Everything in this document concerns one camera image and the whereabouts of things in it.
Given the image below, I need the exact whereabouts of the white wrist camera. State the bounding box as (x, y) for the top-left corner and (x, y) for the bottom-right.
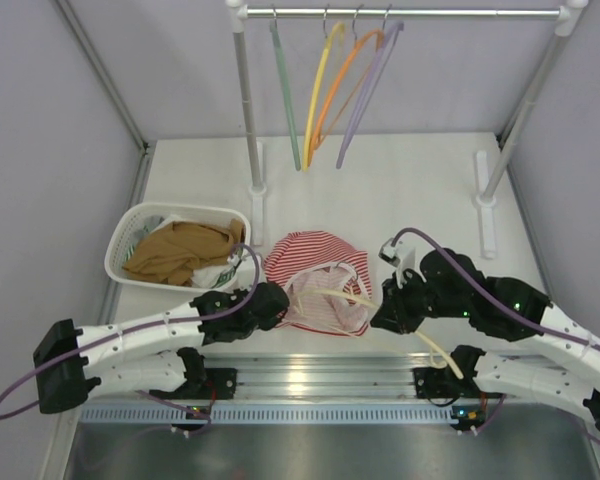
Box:
(378, 239), (416, 289)
(226, 252), (262, 292)

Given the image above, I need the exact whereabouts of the aluminium mounting rail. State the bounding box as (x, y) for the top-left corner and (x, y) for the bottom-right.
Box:
(99, 352), (600, 404)

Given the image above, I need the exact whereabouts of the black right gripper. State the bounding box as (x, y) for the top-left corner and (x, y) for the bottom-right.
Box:
(371, 267), (471, 334)

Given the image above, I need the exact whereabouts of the orange hanger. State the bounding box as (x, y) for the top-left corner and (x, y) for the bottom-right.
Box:
(309, 29), (385, 165)

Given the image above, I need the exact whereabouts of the silver clothes rack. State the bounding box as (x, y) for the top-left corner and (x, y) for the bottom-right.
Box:
(222, 1), (588, 260)

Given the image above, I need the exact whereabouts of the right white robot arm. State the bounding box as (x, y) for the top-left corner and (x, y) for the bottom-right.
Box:
(370, 244), (600, 432)

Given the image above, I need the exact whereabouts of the tan brown garment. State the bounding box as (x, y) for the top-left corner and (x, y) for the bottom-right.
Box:
(123, 219), (245, 287)

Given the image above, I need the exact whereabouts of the purple hanger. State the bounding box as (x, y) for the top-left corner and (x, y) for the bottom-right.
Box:
(336, 21), (404, 169)

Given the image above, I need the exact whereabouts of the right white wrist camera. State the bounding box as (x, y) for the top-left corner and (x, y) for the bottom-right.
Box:
(378, 239), (416, 289)

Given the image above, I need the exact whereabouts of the green hanger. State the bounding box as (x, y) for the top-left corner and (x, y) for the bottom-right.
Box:
(269, 20), (301, 171)

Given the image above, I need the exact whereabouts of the red white striped tank top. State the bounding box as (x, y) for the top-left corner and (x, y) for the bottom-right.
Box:
(264, 231), (372, 333)

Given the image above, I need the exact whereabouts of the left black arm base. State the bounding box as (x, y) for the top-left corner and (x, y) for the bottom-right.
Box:
(177, 368), (238, 400)

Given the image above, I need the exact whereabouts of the yellow hanger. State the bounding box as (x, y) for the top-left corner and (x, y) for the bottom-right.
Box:
(301, 22), (346, 172)

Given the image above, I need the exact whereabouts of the white slotted cable duct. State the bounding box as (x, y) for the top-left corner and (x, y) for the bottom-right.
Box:
(80, 403), (467, 425)

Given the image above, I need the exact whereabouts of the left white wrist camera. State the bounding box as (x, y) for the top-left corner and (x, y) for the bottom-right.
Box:
(226, 252), (262, 292)

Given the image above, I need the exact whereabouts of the cream hanger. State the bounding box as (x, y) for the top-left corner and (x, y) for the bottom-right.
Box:
(294, 285), (466, 380)

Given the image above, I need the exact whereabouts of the white plastic laundry basket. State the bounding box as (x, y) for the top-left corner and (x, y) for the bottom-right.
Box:
(105, 202), (252, 294)

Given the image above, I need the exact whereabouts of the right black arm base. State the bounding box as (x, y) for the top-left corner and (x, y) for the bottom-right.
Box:
(413, 367), (501, 406)

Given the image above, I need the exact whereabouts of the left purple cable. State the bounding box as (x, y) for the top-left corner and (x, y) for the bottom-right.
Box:
(0, 242), (264, 420)

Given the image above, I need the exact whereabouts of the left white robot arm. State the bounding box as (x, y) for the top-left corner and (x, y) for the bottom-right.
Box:
(33, 282), (290, 414)

